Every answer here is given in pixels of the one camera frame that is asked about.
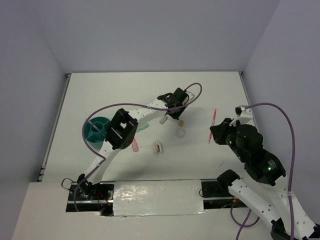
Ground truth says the clear tape roll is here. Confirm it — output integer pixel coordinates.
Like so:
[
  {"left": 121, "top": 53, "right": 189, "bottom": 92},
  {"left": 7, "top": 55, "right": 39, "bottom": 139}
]
[{"left": 175, "top": 128, "right": 186, "bottom": 139}]

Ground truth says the grey eraser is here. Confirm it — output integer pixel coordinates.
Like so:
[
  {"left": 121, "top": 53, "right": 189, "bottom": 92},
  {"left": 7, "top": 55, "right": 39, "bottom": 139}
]
[{"left": 159, "top": 115, "right": 168, "bottom": 125}]

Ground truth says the grey clear pen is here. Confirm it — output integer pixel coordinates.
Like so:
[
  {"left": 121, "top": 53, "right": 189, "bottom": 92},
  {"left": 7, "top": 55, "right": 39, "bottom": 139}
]
[{"left": 88, "top": 119, "right": 110, "bottom": 133}]

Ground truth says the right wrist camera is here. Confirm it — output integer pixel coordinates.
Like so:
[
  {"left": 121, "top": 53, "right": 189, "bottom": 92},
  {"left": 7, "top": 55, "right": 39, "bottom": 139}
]
[{"left": 229, "top": 105, "right": 253, "bottom": 127}]

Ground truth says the teal round organizer container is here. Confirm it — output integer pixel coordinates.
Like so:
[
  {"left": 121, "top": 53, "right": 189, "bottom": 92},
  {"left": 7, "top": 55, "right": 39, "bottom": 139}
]
[{"left": 84, "top": 116, "right": 111, "bottom": 151}]

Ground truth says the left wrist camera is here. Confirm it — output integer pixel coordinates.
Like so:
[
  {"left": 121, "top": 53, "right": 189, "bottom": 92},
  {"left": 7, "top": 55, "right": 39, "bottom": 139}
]
[{"left": 186, "top": 91, "right": 195, "bottom": 103}]

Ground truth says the pink correction tape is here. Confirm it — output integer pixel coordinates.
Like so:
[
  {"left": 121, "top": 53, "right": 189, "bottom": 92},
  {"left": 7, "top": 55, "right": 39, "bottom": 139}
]
[{"left": 131, "top": 138, "right": 139, "bottom": 153}]

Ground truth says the silver foil plate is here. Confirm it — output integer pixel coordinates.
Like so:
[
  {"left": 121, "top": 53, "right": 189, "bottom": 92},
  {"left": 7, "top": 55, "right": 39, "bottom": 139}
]
[{"left": 113, "top": 179, "right": 206, "bottom": 217}]

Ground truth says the red pen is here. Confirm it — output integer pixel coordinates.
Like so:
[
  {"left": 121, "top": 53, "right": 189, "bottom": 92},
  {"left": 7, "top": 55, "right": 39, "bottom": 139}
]
[{"left": 208, "top": 108, "right": 217, "bottom": 144}]

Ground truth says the pink small stapler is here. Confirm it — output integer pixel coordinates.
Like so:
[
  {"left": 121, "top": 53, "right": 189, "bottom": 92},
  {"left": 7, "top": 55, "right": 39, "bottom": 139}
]
[{"left": 153, "top": 140, "right": 163, "bottom": 154}]

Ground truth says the yellow eraser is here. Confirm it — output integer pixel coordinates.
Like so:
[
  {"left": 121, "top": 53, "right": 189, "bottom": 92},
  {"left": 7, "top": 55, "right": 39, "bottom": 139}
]
[{"left": 179, "top": 120, "right": 185, "bottom": 127}]

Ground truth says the green pen cap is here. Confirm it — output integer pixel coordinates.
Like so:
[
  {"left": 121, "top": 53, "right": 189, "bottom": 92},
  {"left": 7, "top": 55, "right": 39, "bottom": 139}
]
[{"left": 136, "top": 122, "right": 149, "bottom": 133}]

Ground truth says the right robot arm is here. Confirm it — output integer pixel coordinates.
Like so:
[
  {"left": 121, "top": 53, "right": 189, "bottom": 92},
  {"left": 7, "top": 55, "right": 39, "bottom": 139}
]
[{"left": 210, "top": 118, "right": 320, "bottom": 240}]

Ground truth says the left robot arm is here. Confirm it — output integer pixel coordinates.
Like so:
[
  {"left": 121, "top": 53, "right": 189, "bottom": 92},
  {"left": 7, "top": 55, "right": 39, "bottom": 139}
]
[{"left": 74, "top": 88, "right": 196, "bottom": 200}]

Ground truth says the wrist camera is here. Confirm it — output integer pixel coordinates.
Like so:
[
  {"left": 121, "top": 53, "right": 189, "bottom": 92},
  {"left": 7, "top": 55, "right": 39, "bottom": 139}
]
[
  {"left": 186, "top": 91, "right": 195, "bottom": 103},
  {"left": 229, "top": 105, "right": 253, "bottom": 127}
]

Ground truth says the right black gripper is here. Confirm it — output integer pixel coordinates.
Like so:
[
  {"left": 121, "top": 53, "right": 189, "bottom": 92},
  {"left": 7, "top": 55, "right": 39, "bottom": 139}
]
[{"left": 209, "top": 116, "right": 247, "bottom": 161}]

